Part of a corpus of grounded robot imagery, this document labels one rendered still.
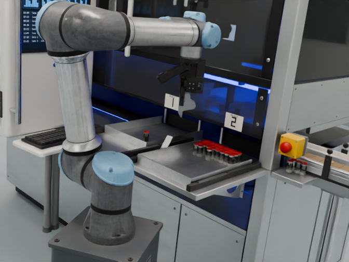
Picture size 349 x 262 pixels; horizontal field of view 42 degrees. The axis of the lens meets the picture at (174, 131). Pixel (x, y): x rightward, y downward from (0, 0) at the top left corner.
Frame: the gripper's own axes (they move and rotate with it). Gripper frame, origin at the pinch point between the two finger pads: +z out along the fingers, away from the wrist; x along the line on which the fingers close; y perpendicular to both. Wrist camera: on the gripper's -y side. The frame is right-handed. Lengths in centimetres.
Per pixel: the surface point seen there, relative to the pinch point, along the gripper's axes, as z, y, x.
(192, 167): 18.7, 6.6, -3.7
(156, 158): 18.6, -6.7, 2.5
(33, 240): 107, -75, 82
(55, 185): 62, -59, 66
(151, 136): 18.8, -9.5, 28.9
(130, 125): 17.5, -19.7, 38.0
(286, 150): 8.2, 38.3, -6.9
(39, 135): 24, -58, 31
